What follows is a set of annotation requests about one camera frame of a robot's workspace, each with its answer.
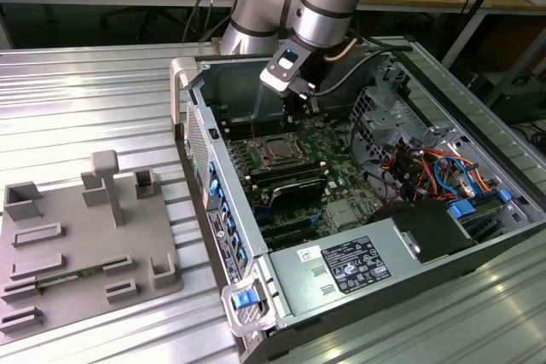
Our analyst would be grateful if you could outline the small CPU plate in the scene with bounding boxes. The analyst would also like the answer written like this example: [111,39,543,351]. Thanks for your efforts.
[264,137,296,161]

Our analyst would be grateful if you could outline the metal socket cover frame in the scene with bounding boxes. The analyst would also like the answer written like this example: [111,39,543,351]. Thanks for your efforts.
[252,135,308,167]

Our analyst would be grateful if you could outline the black CPU socket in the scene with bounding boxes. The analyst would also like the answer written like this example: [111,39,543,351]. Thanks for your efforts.
[249,133,309,168]

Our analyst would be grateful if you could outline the black expansion slot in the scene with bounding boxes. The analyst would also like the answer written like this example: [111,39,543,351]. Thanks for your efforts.
[255,211,320,251]

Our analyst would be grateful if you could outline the perforated metal drive cage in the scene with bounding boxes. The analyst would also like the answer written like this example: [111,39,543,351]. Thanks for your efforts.
[346,84,430,169]

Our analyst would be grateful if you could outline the black graphics card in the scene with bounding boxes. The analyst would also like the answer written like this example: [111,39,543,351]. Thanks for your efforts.
[267,176,328,212]

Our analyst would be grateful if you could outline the green motherboard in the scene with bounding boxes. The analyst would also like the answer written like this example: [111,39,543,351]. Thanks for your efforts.
[212,99,387,253]

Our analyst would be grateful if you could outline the silver chipset heatsink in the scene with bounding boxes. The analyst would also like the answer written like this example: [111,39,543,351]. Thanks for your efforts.
[326,200,358,229]

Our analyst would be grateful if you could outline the grey power supply unit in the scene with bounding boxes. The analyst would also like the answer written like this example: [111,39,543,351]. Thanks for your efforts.
[267,215,426,319]

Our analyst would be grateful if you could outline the black plastic air shroud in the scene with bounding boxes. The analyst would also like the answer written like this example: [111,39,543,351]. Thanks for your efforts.
[367,199,478,265]

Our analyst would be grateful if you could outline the blue drive carrier latch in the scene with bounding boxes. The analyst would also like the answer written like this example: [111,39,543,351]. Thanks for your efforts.
[447,199,478,222]

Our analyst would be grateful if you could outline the blue release latch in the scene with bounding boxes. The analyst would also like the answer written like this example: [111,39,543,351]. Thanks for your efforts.
[232,290,259,310]

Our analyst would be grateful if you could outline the black box under desk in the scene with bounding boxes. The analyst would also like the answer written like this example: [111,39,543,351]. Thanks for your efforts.
[488,73,546,114]

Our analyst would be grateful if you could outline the open grey PC case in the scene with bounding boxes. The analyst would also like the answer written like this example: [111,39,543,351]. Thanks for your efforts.
[169,45,546,364]

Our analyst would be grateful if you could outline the grey plastic parts rack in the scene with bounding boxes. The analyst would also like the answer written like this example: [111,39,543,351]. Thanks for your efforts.
[0,149,186,336]

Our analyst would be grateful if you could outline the green RAM stick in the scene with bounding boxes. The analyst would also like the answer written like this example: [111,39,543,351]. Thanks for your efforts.
[35,264,107,287]

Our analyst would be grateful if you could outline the grey camera cable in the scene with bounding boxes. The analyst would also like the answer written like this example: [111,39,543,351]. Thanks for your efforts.
[313,46,390,96]

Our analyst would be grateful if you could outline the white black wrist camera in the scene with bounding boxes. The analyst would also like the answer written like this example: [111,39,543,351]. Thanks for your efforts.
[258,46,313,95]

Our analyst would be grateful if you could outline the grey case handle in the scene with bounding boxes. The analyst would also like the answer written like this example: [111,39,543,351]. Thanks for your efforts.
[169,56,202,125]

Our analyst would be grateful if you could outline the orange red wire bundle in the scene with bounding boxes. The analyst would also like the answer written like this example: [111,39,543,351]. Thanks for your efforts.
[375,145,500,205]

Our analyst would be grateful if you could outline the blue data cable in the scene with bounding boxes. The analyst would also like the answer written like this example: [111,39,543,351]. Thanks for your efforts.
[433,154,485,199]

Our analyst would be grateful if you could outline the grey handle with mesh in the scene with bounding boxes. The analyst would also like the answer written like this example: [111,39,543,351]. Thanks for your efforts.
[220,277,279,338]

